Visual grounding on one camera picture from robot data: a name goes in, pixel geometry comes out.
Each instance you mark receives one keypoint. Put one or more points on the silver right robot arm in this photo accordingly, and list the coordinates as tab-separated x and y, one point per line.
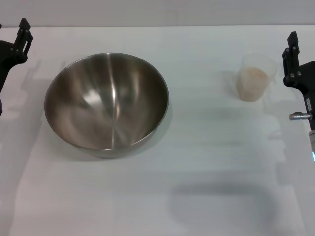
312	145

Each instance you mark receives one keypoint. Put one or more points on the clear plastic measuring cup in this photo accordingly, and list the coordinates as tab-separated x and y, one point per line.
261	61

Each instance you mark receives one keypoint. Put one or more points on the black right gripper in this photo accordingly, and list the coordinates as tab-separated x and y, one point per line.
307	83

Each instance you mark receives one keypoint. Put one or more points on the silver right wrist connector plug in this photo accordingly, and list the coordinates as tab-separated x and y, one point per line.
297	116

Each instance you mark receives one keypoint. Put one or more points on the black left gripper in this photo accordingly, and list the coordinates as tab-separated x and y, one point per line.
9	55

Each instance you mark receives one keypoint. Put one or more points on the white rice grains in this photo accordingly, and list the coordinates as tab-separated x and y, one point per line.
252	81

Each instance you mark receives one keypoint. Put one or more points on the stainless steel mixing bowl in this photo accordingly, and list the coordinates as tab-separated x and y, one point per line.
105	103

